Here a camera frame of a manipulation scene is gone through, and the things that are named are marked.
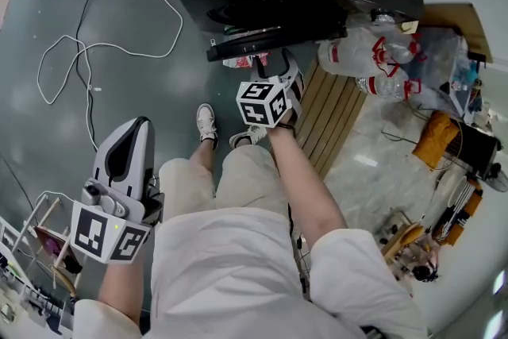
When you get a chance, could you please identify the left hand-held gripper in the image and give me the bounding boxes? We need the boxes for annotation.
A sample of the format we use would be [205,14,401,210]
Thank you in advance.
[70,117,166,265]

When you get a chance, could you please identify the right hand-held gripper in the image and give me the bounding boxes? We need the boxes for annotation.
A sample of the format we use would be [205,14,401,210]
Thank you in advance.
[236,49,306,129]

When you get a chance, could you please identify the dark grey washing machine door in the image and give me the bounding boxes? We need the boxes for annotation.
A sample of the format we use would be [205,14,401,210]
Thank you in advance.
[206,24,349,63]

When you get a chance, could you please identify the person's right forearm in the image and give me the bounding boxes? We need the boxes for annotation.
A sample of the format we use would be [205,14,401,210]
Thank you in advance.
[267,125,351,253]

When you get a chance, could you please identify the person's left forearm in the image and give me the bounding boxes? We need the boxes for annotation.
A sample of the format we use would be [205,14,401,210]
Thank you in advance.
[96,256,146,333]

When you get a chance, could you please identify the red white packet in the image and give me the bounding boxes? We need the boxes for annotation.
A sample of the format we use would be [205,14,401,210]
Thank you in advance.
[221,51,271,71]

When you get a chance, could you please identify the wooden slatted board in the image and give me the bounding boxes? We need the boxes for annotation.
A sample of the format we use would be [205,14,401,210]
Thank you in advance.
[294,59,369,180]

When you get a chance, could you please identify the person's right white shoe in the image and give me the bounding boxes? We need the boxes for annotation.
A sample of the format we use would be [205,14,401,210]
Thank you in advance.
[229,125,268,150]

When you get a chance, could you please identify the person's white shoe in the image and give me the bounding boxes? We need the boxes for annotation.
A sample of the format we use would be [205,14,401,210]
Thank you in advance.
[229,125,268,150]
[195,102,220,151]

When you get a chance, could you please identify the person's left leg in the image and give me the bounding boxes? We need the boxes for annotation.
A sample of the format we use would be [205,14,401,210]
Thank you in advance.
[189,137,218,174]

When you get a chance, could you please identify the person's left white shoe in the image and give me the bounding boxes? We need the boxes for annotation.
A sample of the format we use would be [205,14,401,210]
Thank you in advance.
[195,102,220,151]

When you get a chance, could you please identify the person's beige shorts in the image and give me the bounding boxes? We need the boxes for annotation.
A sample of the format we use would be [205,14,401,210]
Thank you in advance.
[157,144,291,220]

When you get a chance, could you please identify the clear plastic bag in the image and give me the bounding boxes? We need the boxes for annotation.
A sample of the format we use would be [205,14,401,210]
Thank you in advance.
[410,26,485,114]

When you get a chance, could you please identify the person's white shirt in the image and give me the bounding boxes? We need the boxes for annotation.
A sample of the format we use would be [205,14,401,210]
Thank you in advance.
[73,206,429,339]

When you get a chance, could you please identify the orange bag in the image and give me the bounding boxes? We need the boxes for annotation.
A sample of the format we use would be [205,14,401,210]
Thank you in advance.
[411,110,464,172]

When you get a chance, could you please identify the brown cardboard box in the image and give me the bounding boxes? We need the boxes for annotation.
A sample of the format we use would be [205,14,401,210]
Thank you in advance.
[400,2,495,65]

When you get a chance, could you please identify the clear plastic bottle red handle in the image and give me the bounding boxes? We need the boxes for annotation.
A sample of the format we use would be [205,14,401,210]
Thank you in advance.
[316,37,384,77]
[371,32,426,65]
[354,67,424,103]

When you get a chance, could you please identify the black cable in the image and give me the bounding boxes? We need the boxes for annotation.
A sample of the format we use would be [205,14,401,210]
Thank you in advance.
[74,0,99,152]

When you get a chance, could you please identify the white cable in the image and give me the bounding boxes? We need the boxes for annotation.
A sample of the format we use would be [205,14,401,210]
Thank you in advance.
[37,0,184,106]

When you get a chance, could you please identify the white wire rack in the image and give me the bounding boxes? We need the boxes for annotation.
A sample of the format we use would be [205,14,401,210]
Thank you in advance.
[0,190,87,334]

